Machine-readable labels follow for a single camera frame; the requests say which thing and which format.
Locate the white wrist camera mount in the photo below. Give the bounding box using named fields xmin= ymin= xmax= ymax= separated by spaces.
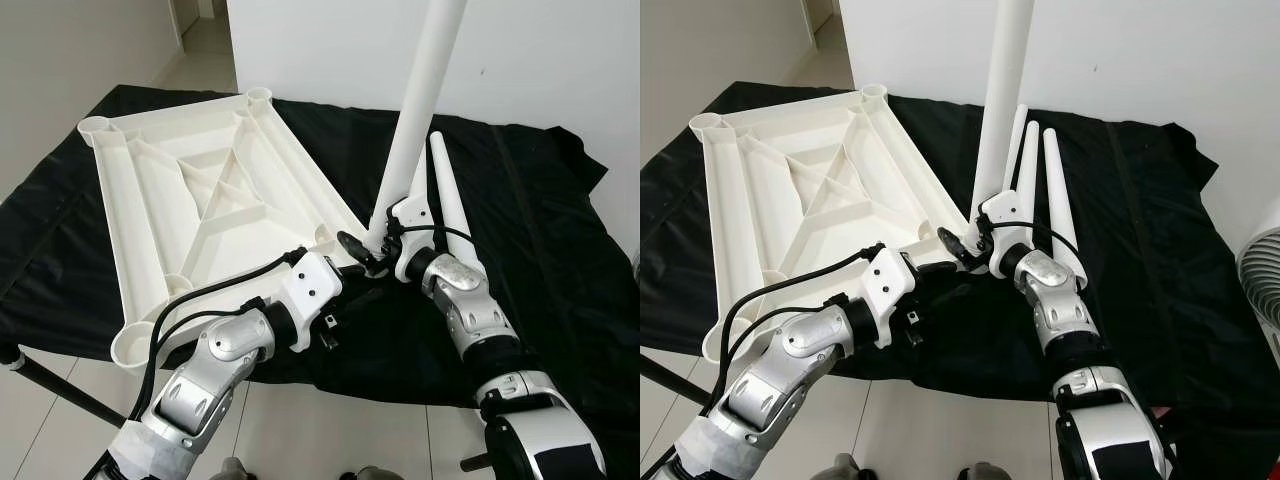
xmin=388 ymin=195 xmax=438 ymax=283
xmin=985 ymin=190 xmax=1036 ymax=276
xmin=278 ymin=250 xmax=344 ymax=353
xmin=865 ymin=248 xmax=921 ymax=349

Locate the white plastic table leg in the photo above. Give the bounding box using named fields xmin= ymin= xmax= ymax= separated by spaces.
xmin=405 ymin=150 xmax=433 ymax=201
xmin=1015 ymin=120 xmax=1046 ymax=231
xmin=968 ymin=0 xmax=1036 ymax=246
xmin=368 ymin=0 xmax=471 ymax=251
xmin=1042 ymin=128 xmax=1089 ymax=276
xmin=1003 ymin=103 xmax=1031 ymax=196
xmin=428 ymin=130 xmax=483 ymax=273

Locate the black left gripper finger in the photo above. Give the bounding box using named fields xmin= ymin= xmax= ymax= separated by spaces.
xmin=336 ymin=231 xmax=379 ymax=267
xmin=936 ymin=227 xmax=979 ymax=263

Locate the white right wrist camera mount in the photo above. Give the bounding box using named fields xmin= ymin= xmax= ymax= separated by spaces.
xmin=388 ymin=195 xmax=438 ymax=283
xmin=985 ymin=190 xmax=1036 ymax=276

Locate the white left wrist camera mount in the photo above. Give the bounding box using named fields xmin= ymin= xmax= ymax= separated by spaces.
xmin=865 ymin=248 xmax=921 ymax=349
xmin=278 ymin=250 xmax=344 ymax=353

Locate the black fabric table cover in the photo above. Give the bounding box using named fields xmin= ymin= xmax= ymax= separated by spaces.
xmin=0 ymin=82 xmax=641 ymax=480
xmin=640 ymin=80 xmax=1280 ymax=480

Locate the black metal frame rod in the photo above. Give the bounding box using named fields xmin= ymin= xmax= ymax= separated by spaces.
xmin=640 ymin=350 xmax=706 ymax=406
xmin=0 ymin=345 xmax=126 ymax=426

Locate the white plastic table top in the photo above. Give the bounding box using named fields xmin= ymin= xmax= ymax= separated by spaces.
xmin=78 ymin=87 xmax=396 ymax=373
xmin=688 ymin=85 xmax=986 ymax=361

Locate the white round standing fan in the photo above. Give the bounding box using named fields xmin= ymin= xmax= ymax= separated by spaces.
xmin=1235 ymin=225 xmax=1280 ymax=376

